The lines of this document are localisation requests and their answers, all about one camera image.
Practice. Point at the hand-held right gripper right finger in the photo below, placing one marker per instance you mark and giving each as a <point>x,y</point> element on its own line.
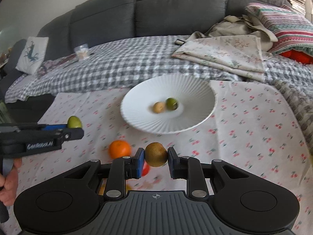
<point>172,164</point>

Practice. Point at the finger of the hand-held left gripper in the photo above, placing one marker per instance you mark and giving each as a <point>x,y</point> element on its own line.
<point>52,127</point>
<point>75,134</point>

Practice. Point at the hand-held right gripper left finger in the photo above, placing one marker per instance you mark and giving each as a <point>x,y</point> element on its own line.
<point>139,162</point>

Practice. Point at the red tomato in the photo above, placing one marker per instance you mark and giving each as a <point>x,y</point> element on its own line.
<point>145,170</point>

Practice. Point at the light green fruit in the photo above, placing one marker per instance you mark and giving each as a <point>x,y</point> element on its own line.
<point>74,122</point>

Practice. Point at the brown kiwi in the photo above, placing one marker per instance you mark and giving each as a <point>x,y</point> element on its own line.
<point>156,154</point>

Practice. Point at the orange tangerine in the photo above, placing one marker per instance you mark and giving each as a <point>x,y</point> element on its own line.
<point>119,149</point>
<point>159,107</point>

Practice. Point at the dark green reddish fruit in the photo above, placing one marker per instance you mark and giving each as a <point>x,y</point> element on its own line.
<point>172,104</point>

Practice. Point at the white ribbed plate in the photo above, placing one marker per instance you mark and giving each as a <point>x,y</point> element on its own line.
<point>190,98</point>

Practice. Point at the person's left hand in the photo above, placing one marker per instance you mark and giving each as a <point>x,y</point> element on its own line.
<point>12,188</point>

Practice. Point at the dark floral pouch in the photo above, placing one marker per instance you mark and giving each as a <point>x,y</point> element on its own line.
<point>49,66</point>

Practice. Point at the white pillow with blue print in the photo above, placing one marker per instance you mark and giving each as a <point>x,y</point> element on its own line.
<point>36,53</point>

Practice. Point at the white cherry print cloth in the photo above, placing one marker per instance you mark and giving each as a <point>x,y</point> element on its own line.
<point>244,132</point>

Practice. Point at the grey checked blanket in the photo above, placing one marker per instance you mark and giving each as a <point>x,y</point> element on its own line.
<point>117,66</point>

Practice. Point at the clear cotton swab box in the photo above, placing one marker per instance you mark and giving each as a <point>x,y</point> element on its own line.
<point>82,52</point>

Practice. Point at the folded floral cloth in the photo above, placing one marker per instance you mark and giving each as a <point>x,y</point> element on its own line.
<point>220,53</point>

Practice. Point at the beige canvas bag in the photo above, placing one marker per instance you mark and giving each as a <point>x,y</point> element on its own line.
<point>225,28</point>

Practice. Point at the dark grey sofa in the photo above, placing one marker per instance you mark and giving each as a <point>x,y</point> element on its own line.
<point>181,12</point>

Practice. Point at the orange red plush toy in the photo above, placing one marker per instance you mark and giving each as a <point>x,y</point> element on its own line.
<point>300,57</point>

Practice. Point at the striped patterned pillow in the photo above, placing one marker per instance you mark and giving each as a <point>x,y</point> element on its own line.
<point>288,27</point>

